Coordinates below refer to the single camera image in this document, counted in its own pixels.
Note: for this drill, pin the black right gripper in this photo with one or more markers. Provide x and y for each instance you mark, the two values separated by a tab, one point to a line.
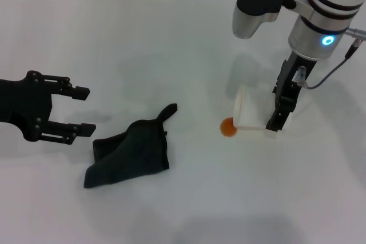
294	84

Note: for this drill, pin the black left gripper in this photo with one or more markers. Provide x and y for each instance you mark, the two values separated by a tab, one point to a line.
23	104

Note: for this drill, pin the white paper cup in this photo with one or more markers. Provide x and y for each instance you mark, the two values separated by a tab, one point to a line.
251	109

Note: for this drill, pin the dark blue rag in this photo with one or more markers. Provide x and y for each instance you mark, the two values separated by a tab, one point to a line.
134	152

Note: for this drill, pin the orange liquid stain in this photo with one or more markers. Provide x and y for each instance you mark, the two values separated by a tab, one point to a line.
226	129

